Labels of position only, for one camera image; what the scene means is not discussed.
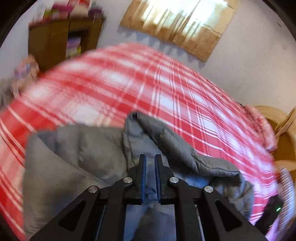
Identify pile of clothes on floor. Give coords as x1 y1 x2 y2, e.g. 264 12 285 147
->
14 55 40 91

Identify folded clothes on desk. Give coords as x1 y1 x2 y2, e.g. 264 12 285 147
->
33 1 104 23

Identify brown wooden desk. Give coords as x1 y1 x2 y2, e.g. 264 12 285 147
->
28 15 106 72

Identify beige window curtain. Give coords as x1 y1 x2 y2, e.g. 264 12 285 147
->
120 0 239 62

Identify grey puffer jacket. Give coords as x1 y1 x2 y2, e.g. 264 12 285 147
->
23 112 254 240

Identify striped pillow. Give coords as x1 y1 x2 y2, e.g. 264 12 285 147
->
277 165 295 232

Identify wooden headboard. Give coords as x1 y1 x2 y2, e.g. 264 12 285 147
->
256 105 295 171

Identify grey patterned cloth on floor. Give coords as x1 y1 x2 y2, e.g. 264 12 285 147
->
0 78 14 109

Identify red plaid bed sheet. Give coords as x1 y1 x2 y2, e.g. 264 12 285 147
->
1 43 278 240

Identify pink floral pillow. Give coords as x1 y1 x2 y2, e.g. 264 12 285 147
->
244 105 278 152

